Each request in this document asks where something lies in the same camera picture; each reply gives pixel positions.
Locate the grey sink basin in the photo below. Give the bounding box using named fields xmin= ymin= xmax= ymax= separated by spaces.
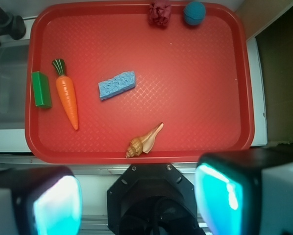
xmin=0 ymin=45 xmax=28 ymax=130

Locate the crumpled red cloth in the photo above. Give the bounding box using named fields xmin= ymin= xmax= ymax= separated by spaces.
xmin=147 ymin=0 xmax=172 ymax=27

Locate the orange toy carrot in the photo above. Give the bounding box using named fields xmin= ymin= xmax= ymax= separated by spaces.
xmin=52 ymin=58 xmax=79 ymax=130

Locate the golden conch seashell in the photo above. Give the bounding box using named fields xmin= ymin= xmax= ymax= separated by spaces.
xmin=125 ymin=122 xmax=164 ymax=158

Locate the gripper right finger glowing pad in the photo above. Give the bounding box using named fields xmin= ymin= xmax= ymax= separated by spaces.
xmin=194 ymin=148 xmax=293 ymax=235

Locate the red plastic tray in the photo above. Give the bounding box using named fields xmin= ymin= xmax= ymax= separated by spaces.
xmin=25 ymin=1 xmax=254 ymax=164

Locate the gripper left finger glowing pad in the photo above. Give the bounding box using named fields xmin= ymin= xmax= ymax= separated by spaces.
xmin=0 ymin=166 xmax=82 ymax=235

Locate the black faucet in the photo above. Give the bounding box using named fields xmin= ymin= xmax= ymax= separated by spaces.
xmin=0 ymin=7 xmax=26 ymax=46

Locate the blue ball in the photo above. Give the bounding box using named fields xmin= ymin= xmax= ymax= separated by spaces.
xmin=184 ymin=1 xmax=206 ymax=26

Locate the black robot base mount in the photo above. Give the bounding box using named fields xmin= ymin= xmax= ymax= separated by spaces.
xmin=106 ymin=164 xmax=205 ymax=235

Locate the blue sponge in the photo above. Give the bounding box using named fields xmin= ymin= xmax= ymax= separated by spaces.
xmin=98 ymin=71 xmax=136 ymax=100

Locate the green rectangular block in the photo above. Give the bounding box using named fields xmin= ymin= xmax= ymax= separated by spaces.
xmin=31 ymin=71 xmax=52 ymax=109

